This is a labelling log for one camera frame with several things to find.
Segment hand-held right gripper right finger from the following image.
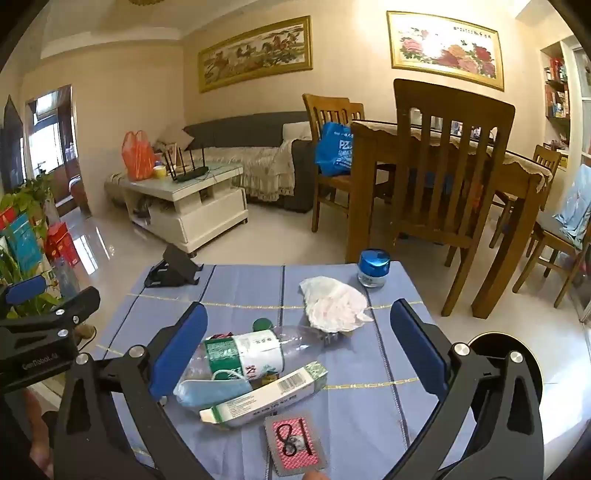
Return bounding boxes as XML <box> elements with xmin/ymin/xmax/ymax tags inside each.
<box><xmin>383</xmin><ymin>299</ymin><xmax>546</xmax><ymax>480</ymax></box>

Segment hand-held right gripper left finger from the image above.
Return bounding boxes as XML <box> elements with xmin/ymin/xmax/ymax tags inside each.
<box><xmin>54</xmin><ymin>302</ymin><xmax>214</xmax><ymax>480</ymax></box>

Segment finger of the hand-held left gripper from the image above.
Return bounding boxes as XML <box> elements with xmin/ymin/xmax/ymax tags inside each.
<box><xmin>0</xmin><ymin>275</ymin><xmax>49</xmax><ymax>319</ymax></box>
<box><xmin>0</xmin><ymin>286</ymin><xmax>101</xmax><ymax>343</ymax></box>

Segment blue face mask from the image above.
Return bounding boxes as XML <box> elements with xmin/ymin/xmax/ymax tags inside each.
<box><xmin>173</xmin><ymin>368</ymin><xmax>253</xmax><ymax>409</ymax></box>

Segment clear plastic bottle green label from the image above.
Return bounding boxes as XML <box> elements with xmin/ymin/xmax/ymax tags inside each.
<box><xmin>178</xmin><ymin>324</ymin><xmax>343</xmax><ymax>407</ymax></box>

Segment white tissue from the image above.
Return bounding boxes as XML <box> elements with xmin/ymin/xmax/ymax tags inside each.
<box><xmin>299</xmin><ymin>276</ymin><xmax>375</xmax><ymax>333</ymax></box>

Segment white green carton box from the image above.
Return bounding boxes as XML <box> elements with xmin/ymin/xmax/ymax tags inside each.
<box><xmin>199</xmin><ymin>361</ymin><xmax>328</xmax><ymax>428</ymax></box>

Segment person's left forearm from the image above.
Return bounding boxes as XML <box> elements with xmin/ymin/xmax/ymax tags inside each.
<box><xmin>21</xmin><ymin>390</ymin><xmax>55</xmax><ymax>479</ymax></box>

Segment teal box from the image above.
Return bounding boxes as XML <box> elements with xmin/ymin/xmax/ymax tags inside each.
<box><xmin>6</xmin><ymin>212</ymin><xmax>43</xmax><ymax>274</ymax></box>

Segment red gift boxes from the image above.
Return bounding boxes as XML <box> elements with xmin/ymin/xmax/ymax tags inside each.
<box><xmin>43</xmin><ymin>221</ymin><xmax>80</xmax><ymax>267</ymax></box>

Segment blue tablecloth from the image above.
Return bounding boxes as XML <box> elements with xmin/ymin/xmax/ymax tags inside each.
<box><xmin>90</xmin><ymin>263</ymin><xmax>477</xmax><ymax>480</ymax></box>

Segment black phone stand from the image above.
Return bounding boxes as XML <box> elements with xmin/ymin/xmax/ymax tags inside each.
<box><xmin>144</xmin><ymin>243</ymin><xmax>204</xmax><ymax>288</ymax></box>

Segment blue lid glass jar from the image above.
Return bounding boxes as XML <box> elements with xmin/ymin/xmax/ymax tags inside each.
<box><xmin>357</xmin><ymin>248</ymin><xmax>391</xmax><ymax>289</ymax></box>

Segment black television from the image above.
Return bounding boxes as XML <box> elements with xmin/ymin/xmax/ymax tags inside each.
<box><xmin>0</xmin><ymin>95</ymin><xmax>27</xmax><ymax>195</ymax></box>

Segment red card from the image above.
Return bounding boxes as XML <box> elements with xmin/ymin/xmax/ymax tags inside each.
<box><xmin>264</xmin><ymin>412</ymin><xmax>329</xmax><ymax>476</ymax></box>

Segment white coffee table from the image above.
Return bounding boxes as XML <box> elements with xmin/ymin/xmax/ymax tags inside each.
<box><xmin>105</xmin><ymin>162</ymin><xmax>249</xmax><ymax>254</ymax></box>

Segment balcony doorway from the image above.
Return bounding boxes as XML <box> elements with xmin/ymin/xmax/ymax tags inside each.
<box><xmin>24</xmin><ymin>85</ymin><xmax>92</xmax><ymax>219</ymax></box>

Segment orange plastic bag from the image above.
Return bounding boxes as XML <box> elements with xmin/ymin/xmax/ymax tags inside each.
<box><xmin>121</xmin><ymin>130</ymin><xmax>157</xmax><ymax>182</ymax></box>

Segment black router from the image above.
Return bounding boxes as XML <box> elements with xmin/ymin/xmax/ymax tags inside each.
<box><xmin>163</xmin><ymin>148</ymin><xmax>210</xmax><ymax>182</ymax></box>

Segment beige sofa pillow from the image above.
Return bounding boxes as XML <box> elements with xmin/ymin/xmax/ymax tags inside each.
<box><xmin>156</xmin><ymin>126</ymin><xmax>195</xmax><ymax>154</ymax></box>

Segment cream lace sofa cover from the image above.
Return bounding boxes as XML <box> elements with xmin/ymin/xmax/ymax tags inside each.
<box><xmin>202</xmin><ymin>137</ymin><xmax>297</xmax><ymax>202</ymax></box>

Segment light blue cushion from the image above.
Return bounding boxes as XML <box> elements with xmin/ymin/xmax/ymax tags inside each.
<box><xmin>551</xmin><ymin>164</ymin><xmax>591</xmax><ymax>250</ymax></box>

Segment blue shopping bag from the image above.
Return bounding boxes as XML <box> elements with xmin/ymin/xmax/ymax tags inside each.
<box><xmin>315</xmin><ymin>122</ymin><xmax>354</xmax><ymax>177</ymax></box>

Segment grey sofa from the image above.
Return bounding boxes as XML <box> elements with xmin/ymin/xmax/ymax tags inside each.
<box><xmin>157</xmin><ymin>111</ymin><xmax>320</xmax><ymax>214</ymax></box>

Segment framed flower painting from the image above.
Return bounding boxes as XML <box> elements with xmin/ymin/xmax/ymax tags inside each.
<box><xmin>386</xmin><ymin>10</ymin><xmax>505</xmax><ymax>92</ymax></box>

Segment framed horse painting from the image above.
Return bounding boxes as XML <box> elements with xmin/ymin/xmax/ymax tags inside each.
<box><xmin>198</xmin><ymin>15</ymin><xmax>314</xmax><ymax>93</ymax></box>

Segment white wall shelf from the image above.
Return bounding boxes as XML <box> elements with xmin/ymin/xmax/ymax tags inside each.
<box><xmin>539</xmin><ymin>41</ymin><xmax>591</xmax><ymax>172</ymax></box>

